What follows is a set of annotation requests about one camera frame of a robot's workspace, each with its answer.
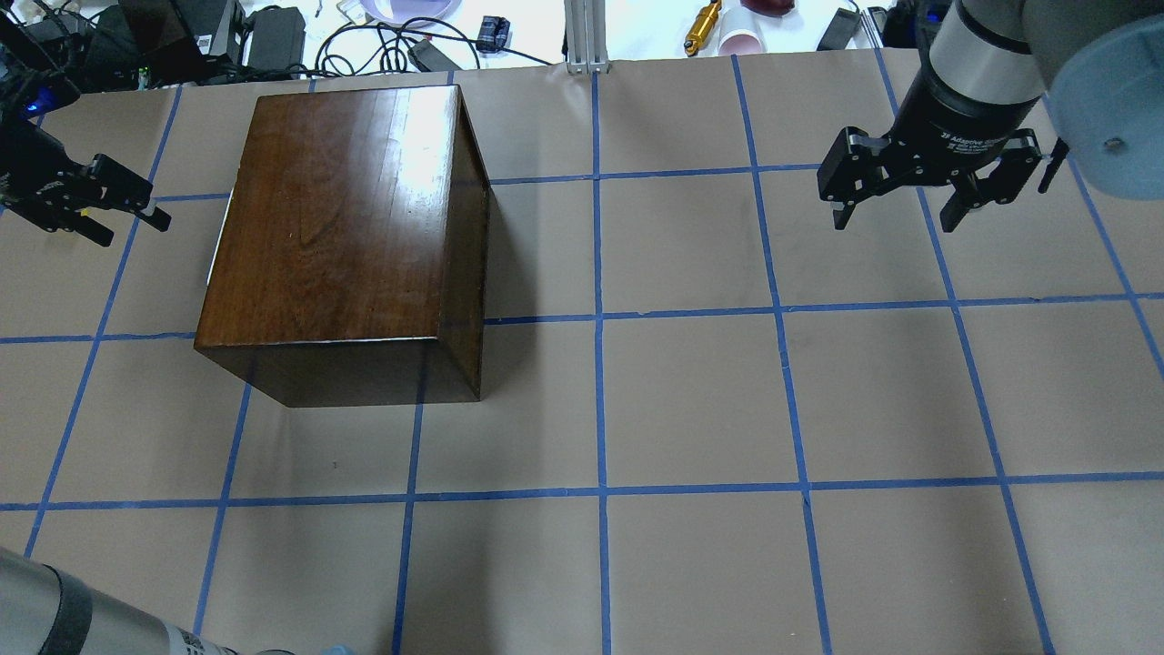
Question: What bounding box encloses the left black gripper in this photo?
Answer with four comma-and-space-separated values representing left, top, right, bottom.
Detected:
1, 118, 172, 247

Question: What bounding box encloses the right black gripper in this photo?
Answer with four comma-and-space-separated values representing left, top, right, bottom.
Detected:
818, 72, 1043, 233

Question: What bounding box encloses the dark wooden drawer cabinet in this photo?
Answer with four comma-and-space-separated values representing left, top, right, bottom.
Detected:
193, 86, 492, 408

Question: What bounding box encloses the black power adapter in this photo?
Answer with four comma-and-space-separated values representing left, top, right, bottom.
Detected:
244, 5, 306, 70

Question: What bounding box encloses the aluminium frame post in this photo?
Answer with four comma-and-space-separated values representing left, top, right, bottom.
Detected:
565, 0, 611, 74

